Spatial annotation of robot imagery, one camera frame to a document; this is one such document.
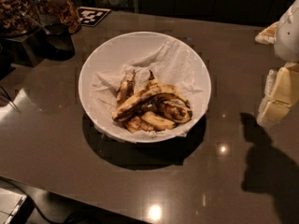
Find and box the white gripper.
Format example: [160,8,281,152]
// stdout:
[255,0,299,127]

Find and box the spotted banana right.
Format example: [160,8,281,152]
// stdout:
[159,101,192,123]

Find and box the long spotted banana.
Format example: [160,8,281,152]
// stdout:
[112,84,190,121]

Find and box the yellow banana front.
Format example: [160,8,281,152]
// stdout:
[141,111,177,131]

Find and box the white bowl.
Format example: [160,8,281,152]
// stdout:
[78,31,212,144]

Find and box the brown banana piece front-left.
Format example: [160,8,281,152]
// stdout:
[123,116,154,133]

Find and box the small brown banana left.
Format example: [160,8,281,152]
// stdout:
[116,71,135,106]

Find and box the white paper napkin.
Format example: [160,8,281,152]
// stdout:
[89,38,205,139]

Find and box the black and white marker tag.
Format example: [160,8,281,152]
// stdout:
[78,7,110,27]

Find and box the black scoop cup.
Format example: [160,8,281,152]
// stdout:
[20,11,76,62]

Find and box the glass jar of snacks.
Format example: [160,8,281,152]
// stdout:
[33,0,80,34]

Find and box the dark box stand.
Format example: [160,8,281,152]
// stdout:
[0,29,45,78]

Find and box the glass jar of nuts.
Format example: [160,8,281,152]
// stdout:
[0,0,39,37]

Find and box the grey device at corner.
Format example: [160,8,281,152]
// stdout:
[0,189,27,224]

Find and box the black cable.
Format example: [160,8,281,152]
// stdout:
[0,177,94,224]

